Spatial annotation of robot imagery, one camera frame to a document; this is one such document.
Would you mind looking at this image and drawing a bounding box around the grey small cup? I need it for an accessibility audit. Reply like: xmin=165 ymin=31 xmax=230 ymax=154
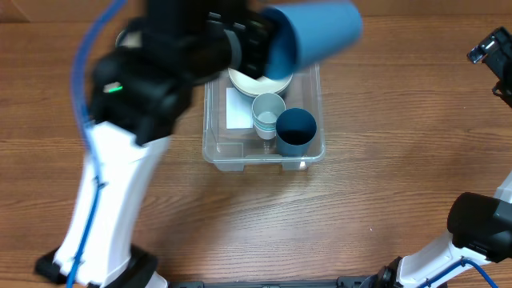
xmin=251 ymin=93 xmax=286 ymax=125

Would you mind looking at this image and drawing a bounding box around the mint green small cup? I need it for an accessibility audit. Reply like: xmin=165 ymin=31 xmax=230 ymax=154
xmin=253 ymin=118 xmax=277 ymax=130

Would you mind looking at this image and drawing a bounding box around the white label in bin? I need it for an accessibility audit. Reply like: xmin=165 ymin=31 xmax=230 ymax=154
xmin=226 ymin=88 xmax=253 ymax=129

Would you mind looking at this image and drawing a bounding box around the clear plastic storage bin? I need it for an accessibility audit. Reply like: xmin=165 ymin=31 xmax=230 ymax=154
xmin=202 ymin=65 xmax=326 ymax=172

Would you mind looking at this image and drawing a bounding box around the dark blue tall cup front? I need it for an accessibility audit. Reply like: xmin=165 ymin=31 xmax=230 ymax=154
xmin=275 ymin=108 xmax=318 ymax=157

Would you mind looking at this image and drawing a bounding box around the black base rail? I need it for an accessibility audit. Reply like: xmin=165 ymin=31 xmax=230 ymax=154
xmin=168 ymin=275 xmax=377 ymax=288

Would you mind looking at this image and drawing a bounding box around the dark blue tall cup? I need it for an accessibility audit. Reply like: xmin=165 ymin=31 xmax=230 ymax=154
xmin=275 ymin=108 xmax=318 ymax=157
xmin=262 ymin=1 xmax=363 ymax=79

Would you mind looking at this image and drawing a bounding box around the cream bowl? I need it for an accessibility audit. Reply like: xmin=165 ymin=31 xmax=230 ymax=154
xmin=228 ymin=69 xmax=293 ymax=98
xmin=232 ymin=82 xmax=290 ymax=98

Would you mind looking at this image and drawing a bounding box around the cream tall cup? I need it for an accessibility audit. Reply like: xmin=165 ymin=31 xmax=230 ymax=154
xmin=115 ymin=30 xmax=142 ymax=49

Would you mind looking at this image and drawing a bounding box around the light blue small cup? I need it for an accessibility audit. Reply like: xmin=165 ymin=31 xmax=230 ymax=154
xmin=254 ymin=122 xmax=275 ymax=131

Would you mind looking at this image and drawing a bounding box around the pink small cup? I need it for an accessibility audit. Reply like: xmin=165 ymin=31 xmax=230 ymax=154
xmin=255 ymin=127 xmax=276 ymax=140

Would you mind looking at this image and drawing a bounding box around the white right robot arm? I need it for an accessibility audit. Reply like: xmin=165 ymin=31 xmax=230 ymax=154
xmin=361 ymin=176 xmax=511 ymax=288

